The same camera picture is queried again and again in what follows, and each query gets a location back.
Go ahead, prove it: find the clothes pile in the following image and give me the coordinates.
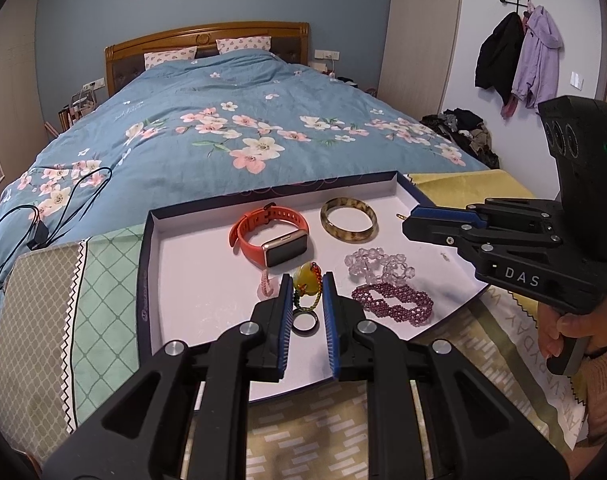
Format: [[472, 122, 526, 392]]
[[421, 108, 500, 169]]

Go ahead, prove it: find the black jacket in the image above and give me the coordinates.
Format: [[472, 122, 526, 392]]
[[475, 12, 525, 105]]

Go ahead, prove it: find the dark shallow tray box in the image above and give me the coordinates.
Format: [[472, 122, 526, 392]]
[[134, 169, 490, 404]]

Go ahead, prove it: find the right hand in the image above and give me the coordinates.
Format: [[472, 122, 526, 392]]
[[538, 298, 607, 359]]

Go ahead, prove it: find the pink ring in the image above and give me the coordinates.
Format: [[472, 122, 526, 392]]
[[256, 268, 281, 302]]

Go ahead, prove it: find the orange smart watch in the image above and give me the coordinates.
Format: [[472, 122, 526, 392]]
[[228, 203, 310, 269]]

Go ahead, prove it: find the purple bead bracelet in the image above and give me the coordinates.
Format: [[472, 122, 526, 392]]
[[351, 282, 435, 328]]

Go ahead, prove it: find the left dotted pillow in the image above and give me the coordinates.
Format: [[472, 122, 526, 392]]
[[144, 47, 197, 70]]

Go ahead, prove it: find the blue floral duvet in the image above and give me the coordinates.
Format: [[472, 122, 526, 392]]
[[0, 50, 482, 314]]

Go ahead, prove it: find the wooden headboard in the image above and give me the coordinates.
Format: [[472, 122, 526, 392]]
[[104, 21, 310, 96]]

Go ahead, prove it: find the yellow red charm pendant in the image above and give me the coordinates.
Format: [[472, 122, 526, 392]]
[[293, 261, 323, 313]]

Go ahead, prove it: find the dotted pillow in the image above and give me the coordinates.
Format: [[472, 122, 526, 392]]
[[216, 36, 272, 54], [144, 47, 197, 70]]

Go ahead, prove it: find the lilac jacket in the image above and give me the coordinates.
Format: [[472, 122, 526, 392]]
[[501, 6, 564, 119]]

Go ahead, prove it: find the clear crystal bead bracelet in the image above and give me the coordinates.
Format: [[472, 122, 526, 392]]
[[343, 246, 417, 286]]

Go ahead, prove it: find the black ring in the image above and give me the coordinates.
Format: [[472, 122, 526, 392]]
[[290, 310, 320, 337]]

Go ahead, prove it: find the gold tortoiseshell bangle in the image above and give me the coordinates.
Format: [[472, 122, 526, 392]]
[[320, 196, 378, 243]]

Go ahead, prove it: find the right dotted pillow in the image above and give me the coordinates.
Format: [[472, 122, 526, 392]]
[[216, 36, 272, 54]]

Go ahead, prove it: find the bedside shelf clutter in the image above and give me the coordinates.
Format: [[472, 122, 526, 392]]
[[43, 78, 105, 139]]

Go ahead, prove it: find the black charger cable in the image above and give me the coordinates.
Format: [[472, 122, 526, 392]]
[[0, 164, 114, 306]]

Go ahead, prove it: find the wall socket plate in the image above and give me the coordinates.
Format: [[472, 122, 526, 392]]
[[314, 49, 340, 61]]

